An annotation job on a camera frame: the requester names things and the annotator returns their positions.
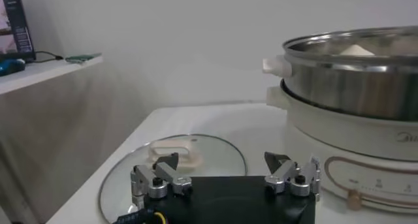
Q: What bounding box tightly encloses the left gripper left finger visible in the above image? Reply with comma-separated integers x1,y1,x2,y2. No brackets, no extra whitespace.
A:
129,152,194,210

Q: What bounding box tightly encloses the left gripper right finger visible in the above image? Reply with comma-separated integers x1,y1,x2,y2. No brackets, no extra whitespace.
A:
263,151,323,202

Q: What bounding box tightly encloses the glass lid with white handle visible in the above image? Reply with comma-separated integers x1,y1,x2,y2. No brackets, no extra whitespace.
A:
99,133,248,224

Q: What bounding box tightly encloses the white steamed baozi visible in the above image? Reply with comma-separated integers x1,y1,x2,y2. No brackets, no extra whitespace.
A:
338,44,376,57

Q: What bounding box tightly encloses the perforated steel steamer basket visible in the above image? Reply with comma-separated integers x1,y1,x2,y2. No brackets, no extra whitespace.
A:
262,25,418,121

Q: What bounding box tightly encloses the white electric cooker base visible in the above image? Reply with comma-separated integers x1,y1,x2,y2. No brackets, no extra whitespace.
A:
266,81,418,215

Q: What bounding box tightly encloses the green circuit board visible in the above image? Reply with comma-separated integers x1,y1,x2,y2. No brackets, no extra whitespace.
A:
64,52,103,65

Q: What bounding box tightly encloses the white side table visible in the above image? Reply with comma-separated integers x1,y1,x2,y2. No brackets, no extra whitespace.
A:
0,54,105,95

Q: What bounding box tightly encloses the blue object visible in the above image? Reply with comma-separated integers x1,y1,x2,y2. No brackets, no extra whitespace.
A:
0,58,26,77

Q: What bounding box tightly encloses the black monitor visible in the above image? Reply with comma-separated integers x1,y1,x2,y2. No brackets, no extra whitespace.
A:
0,0,37,63

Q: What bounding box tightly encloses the thin black cable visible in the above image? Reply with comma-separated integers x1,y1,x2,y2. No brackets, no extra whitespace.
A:
34,50,65,64

